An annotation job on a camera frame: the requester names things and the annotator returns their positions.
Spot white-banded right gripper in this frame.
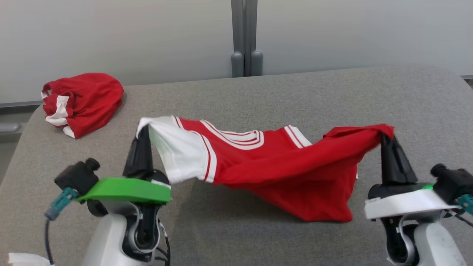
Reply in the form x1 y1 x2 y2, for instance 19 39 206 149
365 134 460 220

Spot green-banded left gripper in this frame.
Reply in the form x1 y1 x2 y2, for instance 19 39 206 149
76 125 171 204

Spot red white-striped shorts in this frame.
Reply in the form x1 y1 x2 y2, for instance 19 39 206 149
41 73 124 139

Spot red white jersey shirt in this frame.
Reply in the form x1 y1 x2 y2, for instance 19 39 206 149
136 116 395 223

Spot white tape tag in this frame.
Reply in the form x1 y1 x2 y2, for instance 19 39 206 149
8 253 52 266

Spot teal right camera connector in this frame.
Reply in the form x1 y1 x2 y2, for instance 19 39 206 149
456 195 473 215

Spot teal camera connector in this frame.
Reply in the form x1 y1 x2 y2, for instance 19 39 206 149
456 195 473 215
45 187 78 221

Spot thin black right camera cable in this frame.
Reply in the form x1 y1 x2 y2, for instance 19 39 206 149
449 211 473 227

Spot thin black camera cable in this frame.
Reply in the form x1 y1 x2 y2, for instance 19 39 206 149
44 218 53 265
449 211 473 227

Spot teal left camera connector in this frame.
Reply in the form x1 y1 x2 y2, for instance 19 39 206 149
45 187 78 221

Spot thin black left camera cable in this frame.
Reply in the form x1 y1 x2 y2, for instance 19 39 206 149
44 218 53 265

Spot grey wall rail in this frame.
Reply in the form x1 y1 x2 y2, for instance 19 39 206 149
0 100 43 133

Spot grey partition post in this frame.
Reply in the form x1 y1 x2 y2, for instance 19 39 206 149
245 0 263 77
231 0 245 78

